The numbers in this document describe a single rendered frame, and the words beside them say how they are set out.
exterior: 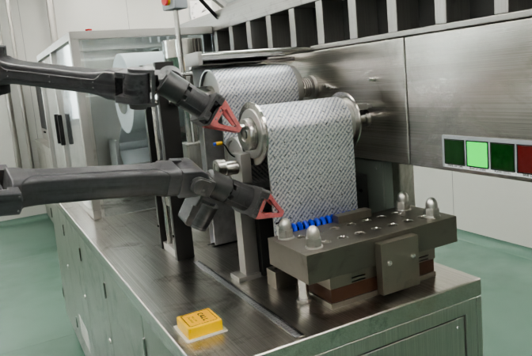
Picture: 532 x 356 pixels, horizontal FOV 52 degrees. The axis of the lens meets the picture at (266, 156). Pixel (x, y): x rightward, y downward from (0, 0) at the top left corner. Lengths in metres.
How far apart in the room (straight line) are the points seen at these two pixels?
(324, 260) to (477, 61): 0.50
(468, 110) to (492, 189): 3.13
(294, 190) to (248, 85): 0.34
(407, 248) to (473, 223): 3.32
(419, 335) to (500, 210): 3.12
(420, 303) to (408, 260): 0.09
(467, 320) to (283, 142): 0.56
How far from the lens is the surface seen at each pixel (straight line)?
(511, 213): 4.26
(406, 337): 1.22
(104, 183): 1.03
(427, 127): 1.28
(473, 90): 1.18
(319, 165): 1.29
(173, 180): 1.08
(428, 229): 1.26
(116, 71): 1.19
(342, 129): 1.32
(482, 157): 1.18
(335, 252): 1.11
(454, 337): 1.31
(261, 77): 1.49
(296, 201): 1.27
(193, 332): 1.09
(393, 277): 1.19
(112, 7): 6.88
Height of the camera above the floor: 1.38
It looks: 8 degrees down
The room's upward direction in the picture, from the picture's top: 5 degrees counter-clockwise
